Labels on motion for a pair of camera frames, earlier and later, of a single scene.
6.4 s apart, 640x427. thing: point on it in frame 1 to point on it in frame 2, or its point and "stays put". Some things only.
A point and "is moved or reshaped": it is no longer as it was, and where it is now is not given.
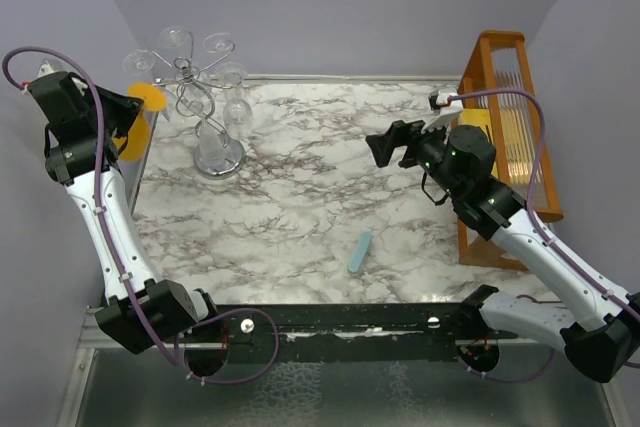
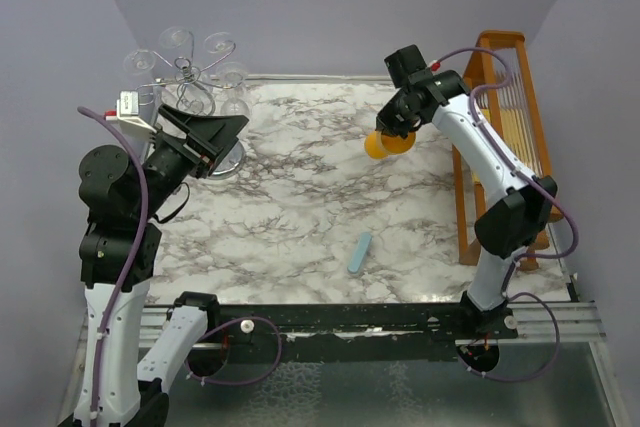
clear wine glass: x=138 y=62 stays put
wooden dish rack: x=499 y=91 stays put
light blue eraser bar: x=360 y=252 stays put
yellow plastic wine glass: x=140 y=126 is moved or reshaped
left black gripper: x=126 y=107 to x=214 y=133
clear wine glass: x=218 y=42 stays put
